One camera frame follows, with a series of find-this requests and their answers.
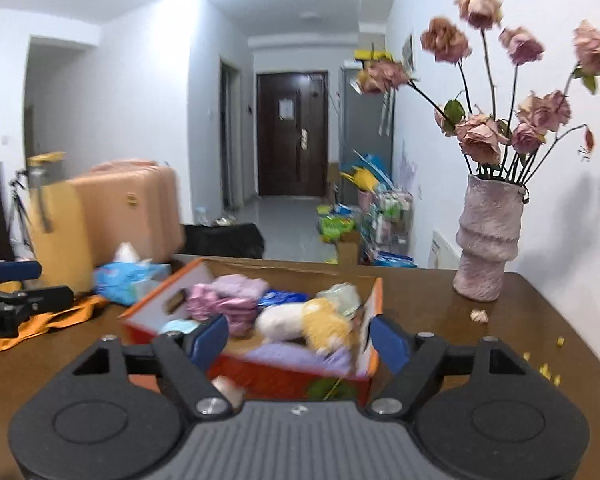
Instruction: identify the light blue fluffy cloth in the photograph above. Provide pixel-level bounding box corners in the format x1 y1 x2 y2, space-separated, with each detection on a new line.
158 318 200 335

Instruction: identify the pink satin bow scrunchie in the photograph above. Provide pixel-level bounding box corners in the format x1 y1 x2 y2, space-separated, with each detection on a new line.
186 284 258 337

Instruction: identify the purple drawstring pouch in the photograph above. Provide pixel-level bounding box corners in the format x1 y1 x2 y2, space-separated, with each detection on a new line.
244 342 352 375

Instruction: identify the white yellow plush toy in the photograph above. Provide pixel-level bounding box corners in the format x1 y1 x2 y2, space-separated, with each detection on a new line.
254 298 354 356

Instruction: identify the blue wet wipes packet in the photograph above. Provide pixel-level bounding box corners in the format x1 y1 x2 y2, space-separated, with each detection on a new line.
258 289 310 310

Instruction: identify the yellow thermos jug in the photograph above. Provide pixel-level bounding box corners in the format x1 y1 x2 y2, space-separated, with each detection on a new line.
28 152 94 296

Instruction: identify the red orange cardboard box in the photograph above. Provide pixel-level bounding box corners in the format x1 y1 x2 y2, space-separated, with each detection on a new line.
121 258 384 403

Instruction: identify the blue tissue pack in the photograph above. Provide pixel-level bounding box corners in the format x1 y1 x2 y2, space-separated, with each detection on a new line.
94 242 172 307

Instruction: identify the brown cardboard box on floor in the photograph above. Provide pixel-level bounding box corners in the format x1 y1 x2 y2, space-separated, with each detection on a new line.
336 231 361 266

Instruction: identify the black fabric covered seat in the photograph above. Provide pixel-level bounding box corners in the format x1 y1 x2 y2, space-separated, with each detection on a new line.
180 223 265 259

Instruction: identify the pink textured ceramic vase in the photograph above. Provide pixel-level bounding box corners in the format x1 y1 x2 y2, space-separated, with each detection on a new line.
453 176 524 302

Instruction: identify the pink hard-shell suitcase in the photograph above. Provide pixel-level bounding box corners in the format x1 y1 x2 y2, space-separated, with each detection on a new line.
70 159 185 266

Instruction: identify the blue yellow bag pile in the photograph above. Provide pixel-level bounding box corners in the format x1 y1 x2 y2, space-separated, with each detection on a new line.
339 151 396 193

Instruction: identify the grey refrigerator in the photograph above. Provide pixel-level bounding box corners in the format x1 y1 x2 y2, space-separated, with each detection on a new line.
338 66 393 176

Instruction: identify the dark brown entrance door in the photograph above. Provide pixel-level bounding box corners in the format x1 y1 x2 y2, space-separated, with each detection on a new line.
257 70 328 197

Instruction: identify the dried pink rose bouquet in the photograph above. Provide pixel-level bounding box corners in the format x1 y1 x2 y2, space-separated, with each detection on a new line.
355 0 600 187

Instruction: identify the yellow box on refrigerator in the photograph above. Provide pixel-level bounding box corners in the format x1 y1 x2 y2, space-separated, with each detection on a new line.
353 49 393 63

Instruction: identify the wire rack with bottles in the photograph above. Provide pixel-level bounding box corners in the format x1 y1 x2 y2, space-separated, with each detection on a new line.
358 186 413 266

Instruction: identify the wall electrical panel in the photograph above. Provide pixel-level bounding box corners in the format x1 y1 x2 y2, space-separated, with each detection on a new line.
402 34 415 75

